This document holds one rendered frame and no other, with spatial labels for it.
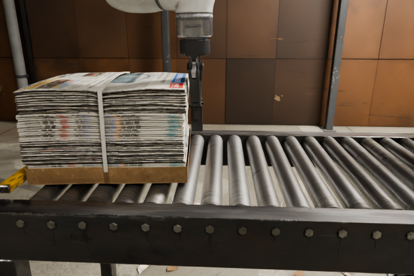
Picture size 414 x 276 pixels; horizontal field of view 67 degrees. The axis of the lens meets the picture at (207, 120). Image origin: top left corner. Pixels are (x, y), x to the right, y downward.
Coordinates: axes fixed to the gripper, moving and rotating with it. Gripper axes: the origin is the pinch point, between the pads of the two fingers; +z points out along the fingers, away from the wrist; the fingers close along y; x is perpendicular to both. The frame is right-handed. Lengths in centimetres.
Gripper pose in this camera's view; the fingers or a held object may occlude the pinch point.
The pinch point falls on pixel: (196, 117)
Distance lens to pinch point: 82.5
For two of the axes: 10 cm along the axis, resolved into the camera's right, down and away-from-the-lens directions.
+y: -0.5, 2.9, -9.6
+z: 0.2, 9.6, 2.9
